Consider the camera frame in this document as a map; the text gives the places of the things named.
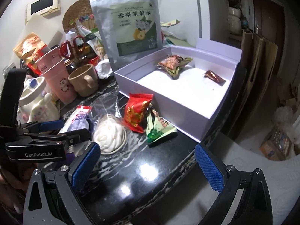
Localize brown cardboard sheets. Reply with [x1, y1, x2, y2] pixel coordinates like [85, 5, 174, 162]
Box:
[222, 30, 278, 140]

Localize beige ceramic mug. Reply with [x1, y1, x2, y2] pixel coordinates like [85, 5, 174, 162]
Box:
[68, 64, 99, 97]

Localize red handled scissors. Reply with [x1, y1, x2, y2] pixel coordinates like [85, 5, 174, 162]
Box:
[59, 36, 86, 59]

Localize pink paper cups stack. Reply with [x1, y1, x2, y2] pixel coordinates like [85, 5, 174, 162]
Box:
[35, 46, 77, 105]

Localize round woven straw mat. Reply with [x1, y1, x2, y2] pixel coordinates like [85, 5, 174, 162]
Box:
[62, 0, 97, 34]

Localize red white packet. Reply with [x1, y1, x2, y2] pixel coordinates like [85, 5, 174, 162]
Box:
[59, 106, 92, 134]

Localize orange red snack bag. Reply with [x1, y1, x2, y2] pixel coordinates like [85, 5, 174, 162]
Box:
[13, 32, 51, 76]

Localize cream bunny teapot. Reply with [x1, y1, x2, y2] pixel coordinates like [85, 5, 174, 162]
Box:
[17, 76, 60, 123]

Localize white rice cooker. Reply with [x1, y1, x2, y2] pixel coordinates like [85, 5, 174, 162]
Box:
[228, 7, 242, 35]

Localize white rope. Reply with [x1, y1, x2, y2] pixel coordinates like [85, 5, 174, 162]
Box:
[91, 94, 128, 155]

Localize person's left hand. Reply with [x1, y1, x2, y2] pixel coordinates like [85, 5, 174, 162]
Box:
[1, 168, 33, 214]

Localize purple sachet with tassel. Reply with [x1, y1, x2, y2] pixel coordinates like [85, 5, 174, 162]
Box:
[66, 115, 94, 162]

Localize cereal snack bag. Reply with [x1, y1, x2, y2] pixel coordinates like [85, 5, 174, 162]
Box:
[157, 55, 193, 80]

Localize brown small snack packet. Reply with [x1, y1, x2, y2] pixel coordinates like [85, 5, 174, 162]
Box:
[204, 70, 226, 86]

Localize white refrigerator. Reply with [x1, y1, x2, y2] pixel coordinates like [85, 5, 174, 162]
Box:
[158, 0, 230, 47]

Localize wall intercom panel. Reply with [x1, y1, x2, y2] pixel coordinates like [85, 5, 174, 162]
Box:
[24, 0, 61, 24]

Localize dark wooden door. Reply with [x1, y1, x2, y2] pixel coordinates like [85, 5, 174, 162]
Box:
[252, 0, 287, 59]

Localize green snack packet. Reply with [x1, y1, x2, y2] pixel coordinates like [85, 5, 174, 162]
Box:
[146, 107, 177, 145]

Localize white open gift box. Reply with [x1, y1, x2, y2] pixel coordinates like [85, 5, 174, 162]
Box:
[114, 38, 242, 142]

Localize red snack packet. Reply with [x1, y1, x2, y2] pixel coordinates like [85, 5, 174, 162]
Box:
[123, 94, 154, 134]

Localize silver tea pouch bag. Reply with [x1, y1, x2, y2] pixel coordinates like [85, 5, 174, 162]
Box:
[90, 0, 163, 71]

